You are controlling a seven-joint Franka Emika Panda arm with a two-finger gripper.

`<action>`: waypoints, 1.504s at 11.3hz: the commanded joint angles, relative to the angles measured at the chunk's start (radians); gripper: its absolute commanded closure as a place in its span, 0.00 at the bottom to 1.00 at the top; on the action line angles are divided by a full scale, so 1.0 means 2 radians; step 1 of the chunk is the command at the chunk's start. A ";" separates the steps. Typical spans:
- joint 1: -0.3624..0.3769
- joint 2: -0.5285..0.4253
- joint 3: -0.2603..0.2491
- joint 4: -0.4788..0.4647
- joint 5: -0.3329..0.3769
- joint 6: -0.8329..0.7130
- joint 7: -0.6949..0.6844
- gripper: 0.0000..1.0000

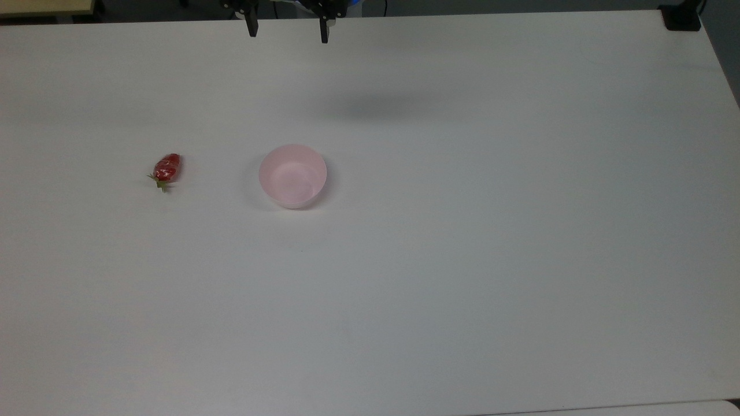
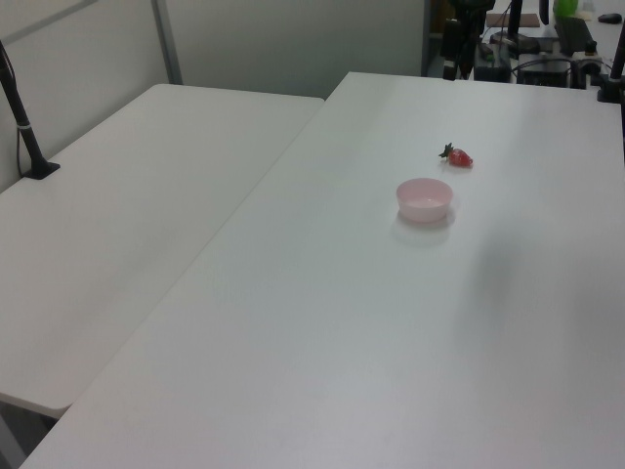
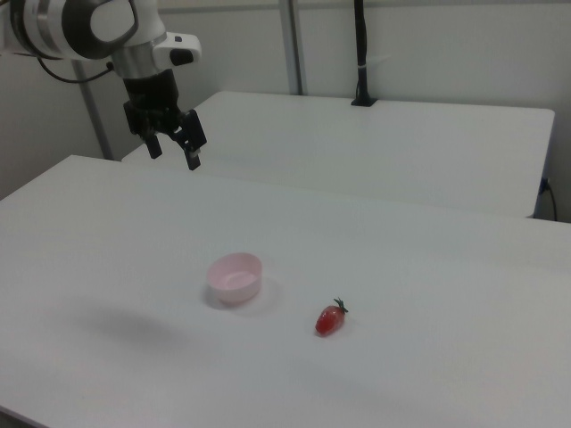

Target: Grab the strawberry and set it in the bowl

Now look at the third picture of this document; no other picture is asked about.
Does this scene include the grey metal frame post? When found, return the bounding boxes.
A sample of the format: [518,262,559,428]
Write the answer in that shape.
[70,60,113,161]
[278,0,309,96]

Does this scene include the red toy strawberry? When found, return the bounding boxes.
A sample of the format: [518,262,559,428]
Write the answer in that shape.
[315,297,351,337]

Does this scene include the white side table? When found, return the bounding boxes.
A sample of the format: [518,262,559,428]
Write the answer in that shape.
[120,91,556,220]

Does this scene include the pink plastic bowl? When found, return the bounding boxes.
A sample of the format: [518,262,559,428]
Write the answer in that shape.
[206,251,264,306]

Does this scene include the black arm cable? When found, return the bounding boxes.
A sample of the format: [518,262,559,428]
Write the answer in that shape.
[34,56,116,85]

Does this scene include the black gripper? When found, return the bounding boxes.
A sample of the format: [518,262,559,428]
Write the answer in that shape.
[121,68,209,172]

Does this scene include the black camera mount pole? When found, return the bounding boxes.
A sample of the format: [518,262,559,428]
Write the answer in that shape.
[350,0,379,108]

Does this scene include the black power cable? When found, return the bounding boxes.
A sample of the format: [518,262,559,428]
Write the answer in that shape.
[540,177,559,221]

